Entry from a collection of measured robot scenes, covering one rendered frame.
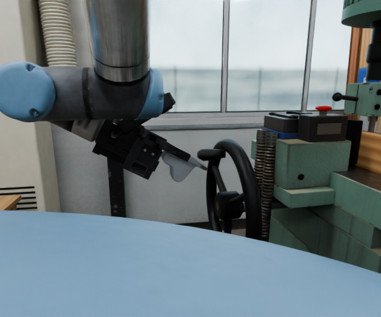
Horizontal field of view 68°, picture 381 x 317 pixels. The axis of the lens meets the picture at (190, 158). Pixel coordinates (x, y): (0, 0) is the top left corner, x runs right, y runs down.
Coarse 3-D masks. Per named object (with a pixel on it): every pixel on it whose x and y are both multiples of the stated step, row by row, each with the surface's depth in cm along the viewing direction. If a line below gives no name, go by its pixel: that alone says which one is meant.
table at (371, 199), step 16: (336, 176) 54; (352, 176) 52; (368, 176) 52; (288, 192) 53; (304, 192) 53; (320, 192) 53; (336, 192) 54; (352, 192) 50; (368, 192) 47; (352, 208) 50; (368, 208) 47
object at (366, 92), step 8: (352, 88) 64; (360, 88) 61; (368, 88) 59; (376, 88) 59; (360, 96) 62; (368, 96) 60; (376, 96) 59; (352, 104) 64; (360, 104) 62; (368, 104) 60; (376, 104) 60; (344, 112) 66; (352, 112) 64; (360, 112) 62; (368, 112) 60; (376, 112) 60; (368, 120) 65; (376, 120) 64
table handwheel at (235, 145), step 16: (224, 144) 58; (208, 160) 71; (240, 160) 52; (208, 176) 72; (240, 176) 51; (208, 192) 74; (224, 192) 61; (256, 192) 49; (208, 208) 74; (224, 208) 59; (240, 208) 59; (256, 208) 48; (272, 208) 63; (224, 224) 63; (256, 224) 48
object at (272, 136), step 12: (264, 132) 60; (264, 144) 61; (264, 156) 58; (264, 168) 58; (264, 180) 58; (264, 192) 58; (264, 204) 58; (264, 216) 59; (264, 228) 59; (264, 240) 59
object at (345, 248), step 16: (288, 208) 71; (304, 208) 64; (288, 224) 71; (304, 224) 65; (320, 224) 59; (304, 240) 65; (320, 240) 59; (336, 240) 55; (352, 240) 51; (336, 256) 55; (352, 256) 51; (368, 256) 47
